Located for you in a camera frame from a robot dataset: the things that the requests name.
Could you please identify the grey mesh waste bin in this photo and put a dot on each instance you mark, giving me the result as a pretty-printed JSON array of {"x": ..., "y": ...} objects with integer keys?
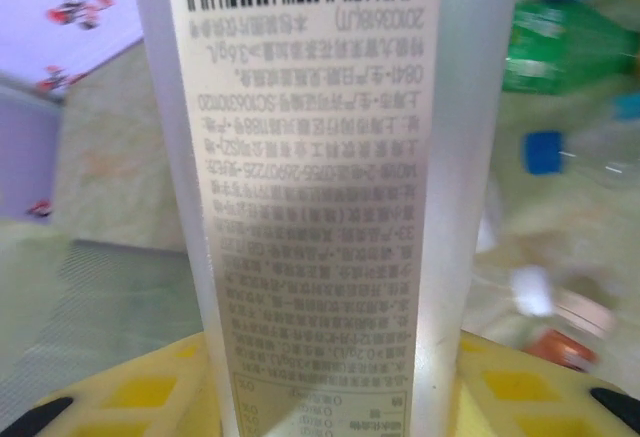
[{"x": 100, "y": 307}]

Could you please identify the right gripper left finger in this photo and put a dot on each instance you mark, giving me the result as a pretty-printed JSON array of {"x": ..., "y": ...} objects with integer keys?
[{"x": 130, "y": 397}]

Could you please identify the clear bottle with blue cap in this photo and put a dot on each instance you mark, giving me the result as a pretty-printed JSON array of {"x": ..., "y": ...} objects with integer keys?
[{"x": 542, "y": 152}]

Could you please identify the green plastic bottle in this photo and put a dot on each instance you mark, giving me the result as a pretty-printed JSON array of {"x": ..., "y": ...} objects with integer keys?
[{"x": 565, "y": 52}]

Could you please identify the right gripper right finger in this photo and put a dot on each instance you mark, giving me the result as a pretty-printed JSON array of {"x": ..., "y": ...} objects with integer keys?
[{"x": 530, "y": 397}]

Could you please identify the brown drink bottle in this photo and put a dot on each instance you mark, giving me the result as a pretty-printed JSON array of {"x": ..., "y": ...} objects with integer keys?
[{"x": 565, "y": 349}]

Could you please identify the clear bottle red patterned label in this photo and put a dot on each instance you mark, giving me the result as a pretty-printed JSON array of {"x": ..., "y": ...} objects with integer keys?
[{"x": 530, "y": 287}]

